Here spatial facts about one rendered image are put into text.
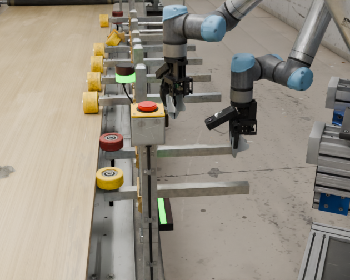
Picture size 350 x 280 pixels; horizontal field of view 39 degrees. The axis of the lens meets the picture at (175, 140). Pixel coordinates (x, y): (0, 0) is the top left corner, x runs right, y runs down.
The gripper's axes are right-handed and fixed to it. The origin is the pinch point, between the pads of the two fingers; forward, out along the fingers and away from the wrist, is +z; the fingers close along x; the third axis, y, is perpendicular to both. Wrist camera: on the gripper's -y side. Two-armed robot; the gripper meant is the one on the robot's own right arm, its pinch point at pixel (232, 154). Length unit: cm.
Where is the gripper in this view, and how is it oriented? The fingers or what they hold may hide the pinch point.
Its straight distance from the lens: 175.4
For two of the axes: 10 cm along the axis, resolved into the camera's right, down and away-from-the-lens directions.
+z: 0.1, 9.1, 4.2
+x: -1.0, -4.2, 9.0
